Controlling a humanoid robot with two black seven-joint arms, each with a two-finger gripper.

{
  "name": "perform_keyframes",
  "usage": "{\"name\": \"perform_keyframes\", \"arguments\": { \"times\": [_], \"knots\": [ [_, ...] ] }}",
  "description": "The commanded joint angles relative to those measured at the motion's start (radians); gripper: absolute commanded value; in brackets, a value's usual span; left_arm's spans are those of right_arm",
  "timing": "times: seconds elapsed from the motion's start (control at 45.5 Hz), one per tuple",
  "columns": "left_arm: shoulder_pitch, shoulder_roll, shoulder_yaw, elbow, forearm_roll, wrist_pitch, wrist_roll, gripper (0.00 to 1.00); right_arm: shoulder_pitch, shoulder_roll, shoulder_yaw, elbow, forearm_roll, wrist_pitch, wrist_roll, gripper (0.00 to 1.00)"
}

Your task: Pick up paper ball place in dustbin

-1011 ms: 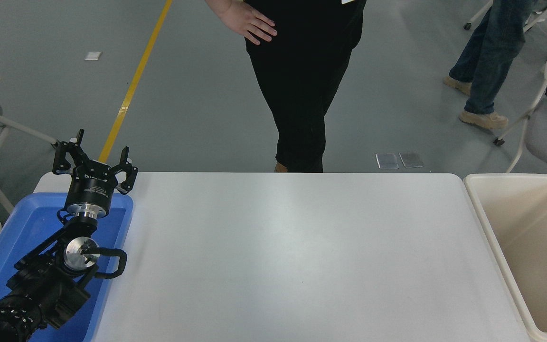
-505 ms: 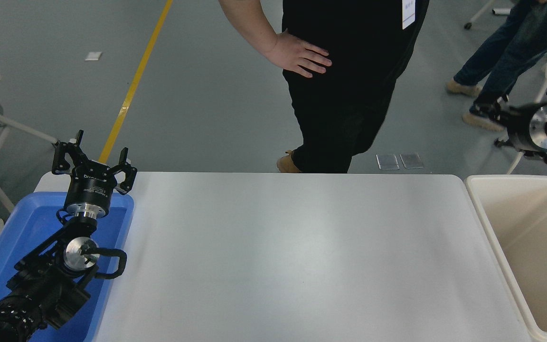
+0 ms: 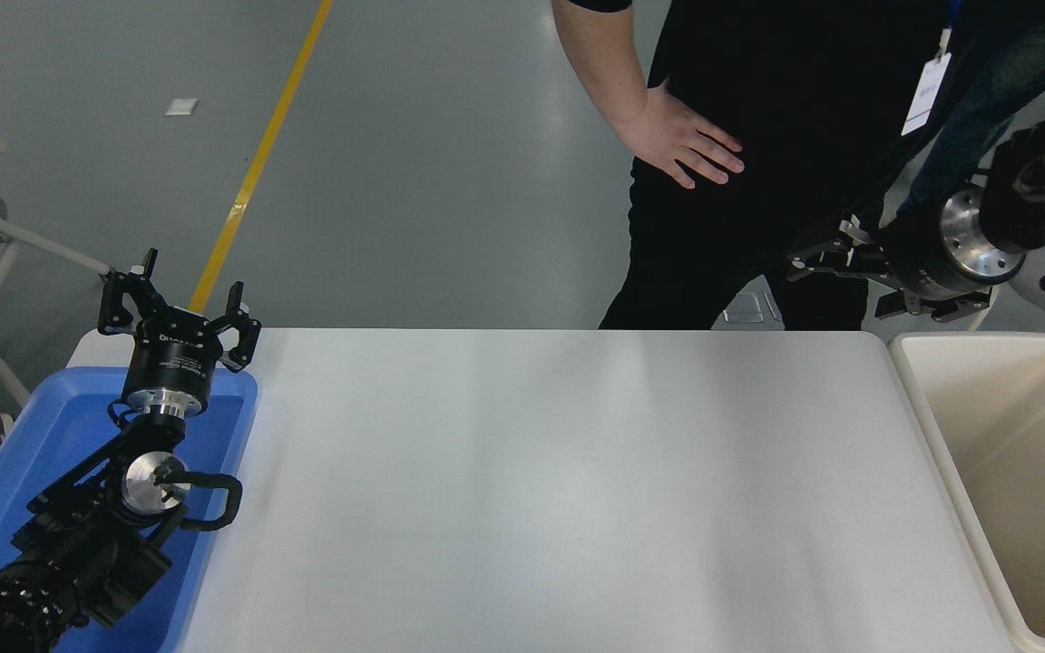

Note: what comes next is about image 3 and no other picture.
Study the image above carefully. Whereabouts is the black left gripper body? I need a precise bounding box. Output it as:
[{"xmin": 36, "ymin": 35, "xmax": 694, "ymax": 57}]
[{"xmin": 122, "ymin": 313, "xmax": 220, "ymax": 400}]

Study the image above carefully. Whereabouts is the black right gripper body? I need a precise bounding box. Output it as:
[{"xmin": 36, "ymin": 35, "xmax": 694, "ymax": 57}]
[{"xmin": 879, "ymin": 193, "xmax": 997, "ymax": 303}]

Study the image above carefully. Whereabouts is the person's hand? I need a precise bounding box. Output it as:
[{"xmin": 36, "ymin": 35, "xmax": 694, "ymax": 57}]
[{"xmin": 618, "ymin": 82, "xmax": 746, "ymax": 190}]

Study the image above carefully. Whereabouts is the blue plastic tray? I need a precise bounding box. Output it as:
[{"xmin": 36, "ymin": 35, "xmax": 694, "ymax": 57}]
[{"xmin": 0, "ymin": 365, "xmax": 259, "ymax": 653}]

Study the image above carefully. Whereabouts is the white ID badge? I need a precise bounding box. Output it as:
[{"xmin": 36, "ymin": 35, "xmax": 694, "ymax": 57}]
[{"xmin": 902, "ymin": 52, "xmax": 952, "ymax": 137}]

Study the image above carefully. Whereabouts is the person in blue jeans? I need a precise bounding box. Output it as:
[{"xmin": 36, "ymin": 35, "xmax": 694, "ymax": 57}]
[{"xmin": 894, "ymin": 0, "xmax": 1045, "ymax": 219}]

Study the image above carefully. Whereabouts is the person in black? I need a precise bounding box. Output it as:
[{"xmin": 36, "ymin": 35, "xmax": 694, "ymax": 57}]
[{"xmin": 550, "ymin": 0, "xmax": 1013, "ymax": 330}]

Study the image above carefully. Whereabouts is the large pale bin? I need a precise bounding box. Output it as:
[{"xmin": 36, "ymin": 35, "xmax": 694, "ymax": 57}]
[{"xmin": 890, "ymin": 331, "xmax": 1045, "ymax": 653}]

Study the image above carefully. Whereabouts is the white frame chair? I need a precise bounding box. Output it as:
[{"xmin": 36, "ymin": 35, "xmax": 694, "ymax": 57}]
[{"xmin": 0, "ymin": 91, "xmax": 115, "ymax": 409}]

